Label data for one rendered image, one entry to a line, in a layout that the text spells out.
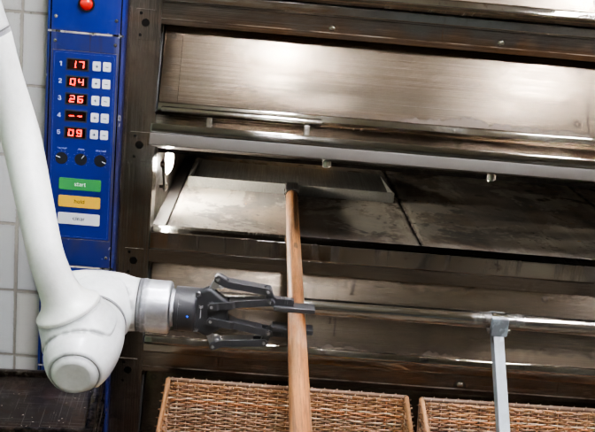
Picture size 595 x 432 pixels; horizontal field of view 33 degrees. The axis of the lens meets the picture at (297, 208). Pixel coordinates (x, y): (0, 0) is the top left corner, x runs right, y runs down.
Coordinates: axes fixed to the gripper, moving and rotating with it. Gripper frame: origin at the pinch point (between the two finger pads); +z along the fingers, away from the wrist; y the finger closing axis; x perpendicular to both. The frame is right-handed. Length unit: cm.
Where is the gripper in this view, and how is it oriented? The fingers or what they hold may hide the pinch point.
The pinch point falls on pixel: (293, 318)
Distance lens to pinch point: 171.9
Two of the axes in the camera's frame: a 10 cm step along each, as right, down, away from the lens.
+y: -0.9, 9.7, 2.4
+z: 10.0, 0.9, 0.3
